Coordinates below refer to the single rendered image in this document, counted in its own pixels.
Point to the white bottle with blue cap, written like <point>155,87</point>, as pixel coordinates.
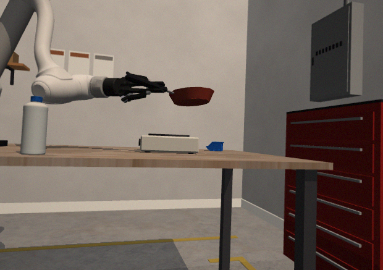
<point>34,127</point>

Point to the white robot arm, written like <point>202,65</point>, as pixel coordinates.
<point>52,82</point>

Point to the blue plastic bin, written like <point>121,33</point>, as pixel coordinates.
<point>215,146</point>

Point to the red frying pan with black handle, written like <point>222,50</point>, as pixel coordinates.
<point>189,96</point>

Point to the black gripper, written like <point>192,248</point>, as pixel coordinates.
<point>121,87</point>

